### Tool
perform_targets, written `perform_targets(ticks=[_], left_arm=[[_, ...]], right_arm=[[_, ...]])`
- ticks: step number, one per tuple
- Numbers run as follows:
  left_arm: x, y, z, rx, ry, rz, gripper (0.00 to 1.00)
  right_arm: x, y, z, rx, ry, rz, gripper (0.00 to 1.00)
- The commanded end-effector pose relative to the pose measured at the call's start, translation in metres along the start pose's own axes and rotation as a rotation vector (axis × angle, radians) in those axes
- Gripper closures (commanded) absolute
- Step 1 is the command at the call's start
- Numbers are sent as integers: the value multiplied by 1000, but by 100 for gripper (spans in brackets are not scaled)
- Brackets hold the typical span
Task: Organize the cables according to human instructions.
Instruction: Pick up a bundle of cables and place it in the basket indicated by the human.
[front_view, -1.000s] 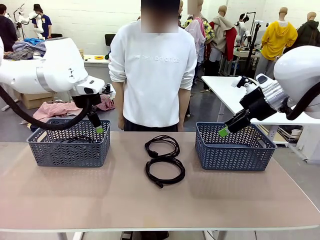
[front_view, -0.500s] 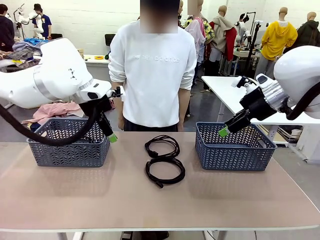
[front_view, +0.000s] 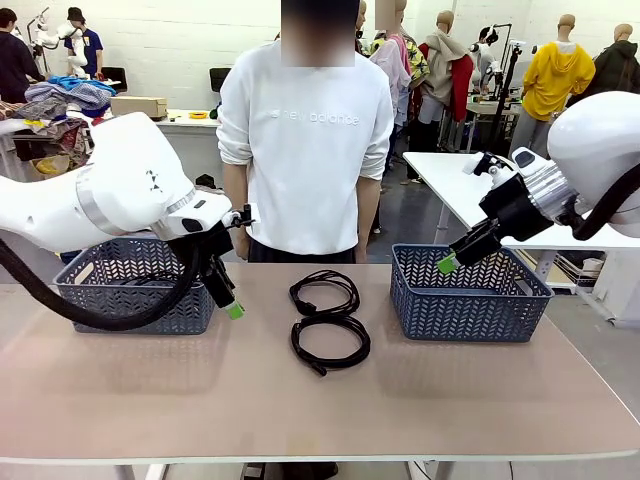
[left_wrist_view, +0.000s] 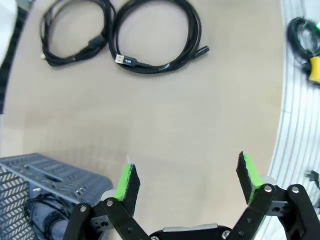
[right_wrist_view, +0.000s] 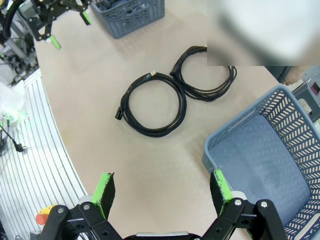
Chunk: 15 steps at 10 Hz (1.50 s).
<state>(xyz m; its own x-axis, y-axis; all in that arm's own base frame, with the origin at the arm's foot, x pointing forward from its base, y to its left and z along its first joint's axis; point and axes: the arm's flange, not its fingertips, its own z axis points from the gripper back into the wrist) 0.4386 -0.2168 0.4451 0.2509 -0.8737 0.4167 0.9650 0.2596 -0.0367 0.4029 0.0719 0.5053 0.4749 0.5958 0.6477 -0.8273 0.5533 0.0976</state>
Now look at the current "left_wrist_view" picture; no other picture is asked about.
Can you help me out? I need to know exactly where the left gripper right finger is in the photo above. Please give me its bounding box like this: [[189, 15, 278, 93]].
[[231, 151, 320, 240]]

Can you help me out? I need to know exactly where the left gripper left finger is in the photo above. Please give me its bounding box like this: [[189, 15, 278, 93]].
[[62, 162, 151, 240]]

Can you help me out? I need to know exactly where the thick black Schuko power cable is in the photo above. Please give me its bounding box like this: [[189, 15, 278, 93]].
[[23, 196, 76, 235]]

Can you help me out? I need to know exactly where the black USB cable gold connector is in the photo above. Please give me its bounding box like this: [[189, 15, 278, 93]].
[[108, 0, 211, 75]]

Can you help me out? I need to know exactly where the black cable with ferrite core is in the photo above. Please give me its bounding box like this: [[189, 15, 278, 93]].
[[39, 0, 117, 68]]

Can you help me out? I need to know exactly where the grey plastic lattice basket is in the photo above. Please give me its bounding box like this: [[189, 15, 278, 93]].
[[0, 152, 115, 240]]

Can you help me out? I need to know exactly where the black coiled cable bundle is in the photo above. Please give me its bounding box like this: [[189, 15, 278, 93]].
[[286, 16, 320, 76]]

